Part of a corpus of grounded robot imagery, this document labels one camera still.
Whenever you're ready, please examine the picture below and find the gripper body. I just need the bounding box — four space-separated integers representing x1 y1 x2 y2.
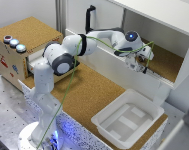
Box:
125 45 155 73

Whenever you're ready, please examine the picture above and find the white plastic box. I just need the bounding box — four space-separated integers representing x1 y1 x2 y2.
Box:
90 88 165 150

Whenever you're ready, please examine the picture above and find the wooden drawer box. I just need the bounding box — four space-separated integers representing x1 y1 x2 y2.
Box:
0 16 80 92

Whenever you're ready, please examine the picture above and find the white sliding door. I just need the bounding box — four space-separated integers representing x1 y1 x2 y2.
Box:
65 29 162 98

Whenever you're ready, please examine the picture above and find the black door handle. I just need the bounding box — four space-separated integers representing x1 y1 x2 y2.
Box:
85 4 97 35

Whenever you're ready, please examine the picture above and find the green cable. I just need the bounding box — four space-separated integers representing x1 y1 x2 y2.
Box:
35 35 155 150

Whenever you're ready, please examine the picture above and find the blue button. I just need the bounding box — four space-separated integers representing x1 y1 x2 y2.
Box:
9 38 20 49

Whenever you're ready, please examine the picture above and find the wooden drawer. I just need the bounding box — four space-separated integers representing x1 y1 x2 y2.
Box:
25 53 80 85

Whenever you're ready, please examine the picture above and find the green button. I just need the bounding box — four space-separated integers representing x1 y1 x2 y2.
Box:
15 43 28 54

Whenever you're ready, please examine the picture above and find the red button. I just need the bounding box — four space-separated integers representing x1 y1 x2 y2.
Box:
3 34 13 45

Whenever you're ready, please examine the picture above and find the white cabinet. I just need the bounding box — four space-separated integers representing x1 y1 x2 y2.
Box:
64 0 189 106

